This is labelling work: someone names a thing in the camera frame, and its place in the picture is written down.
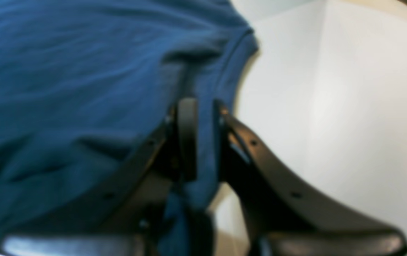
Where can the dark blue t-shirt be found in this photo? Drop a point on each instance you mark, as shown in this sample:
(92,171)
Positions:
(82,84)

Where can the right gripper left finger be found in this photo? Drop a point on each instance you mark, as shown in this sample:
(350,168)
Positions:
(122,215)

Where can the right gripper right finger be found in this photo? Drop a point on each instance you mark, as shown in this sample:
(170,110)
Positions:
(285,215)

